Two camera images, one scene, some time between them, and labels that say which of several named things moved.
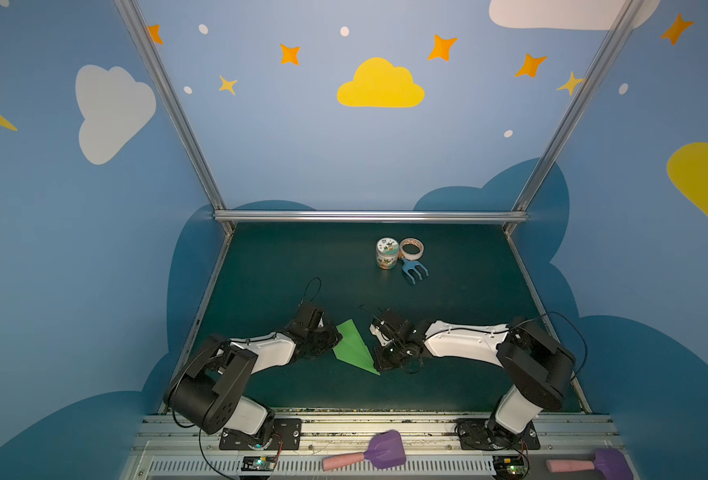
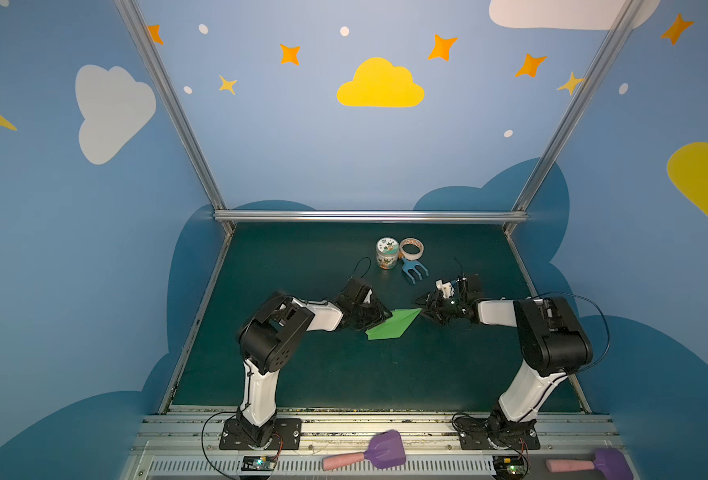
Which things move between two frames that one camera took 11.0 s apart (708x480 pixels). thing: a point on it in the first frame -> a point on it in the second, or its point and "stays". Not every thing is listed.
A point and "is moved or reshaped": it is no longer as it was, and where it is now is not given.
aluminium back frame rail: [371, 216] stays
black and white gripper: [378, 332] -> [446, 288]
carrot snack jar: [387, 253] stays
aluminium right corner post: [575, 105] stays
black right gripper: [390, 346] -> [440, 307]
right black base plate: [487, 434] stays
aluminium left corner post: [141, 32] stays
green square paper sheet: [352, 349] is moved or reshaped
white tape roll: [411, 241] stays
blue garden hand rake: [411, 264] stays
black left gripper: [322, 339] -> [369, 307]
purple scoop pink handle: [387, 450] stays
